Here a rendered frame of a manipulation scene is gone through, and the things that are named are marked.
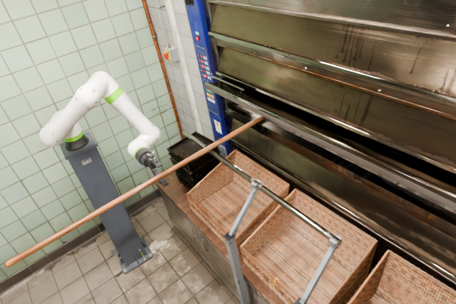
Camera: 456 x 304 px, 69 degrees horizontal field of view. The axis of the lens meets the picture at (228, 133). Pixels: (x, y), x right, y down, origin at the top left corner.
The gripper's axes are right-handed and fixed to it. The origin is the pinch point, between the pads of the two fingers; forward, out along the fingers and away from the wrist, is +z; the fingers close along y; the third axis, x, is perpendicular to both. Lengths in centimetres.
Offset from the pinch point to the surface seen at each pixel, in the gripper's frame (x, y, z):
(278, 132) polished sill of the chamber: -69, 1, 19
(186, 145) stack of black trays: -40, 29, -52
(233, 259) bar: -9, 40, 43
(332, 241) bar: -31, 2, 88
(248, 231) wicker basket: -29, 47, 29
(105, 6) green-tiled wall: -35, -68, -120
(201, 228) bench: -15, 61, -4
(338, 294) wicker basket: -36, 45, 89
